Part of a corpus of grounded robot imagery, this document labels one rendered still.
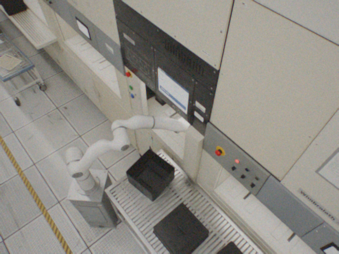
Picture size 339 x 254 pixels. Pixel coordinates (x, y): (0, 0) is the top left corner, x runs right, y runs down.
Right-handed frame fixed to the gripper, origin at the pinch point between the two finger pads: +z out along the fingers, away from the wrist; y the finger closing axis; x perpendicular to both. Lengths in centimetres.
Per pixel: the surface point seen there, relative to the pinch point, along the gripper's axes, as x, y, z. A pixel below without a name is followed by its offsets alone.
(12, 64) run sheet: -77, -248, -85
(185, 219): -35, 47, -60
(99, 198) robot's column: -46, -12, -98
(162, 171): -45, 3, -46
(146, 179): -45, 0, -60
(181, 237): -35, 54, -71
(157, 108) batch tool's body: -35, -46, -11
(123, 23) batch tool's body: 58, -52, -30
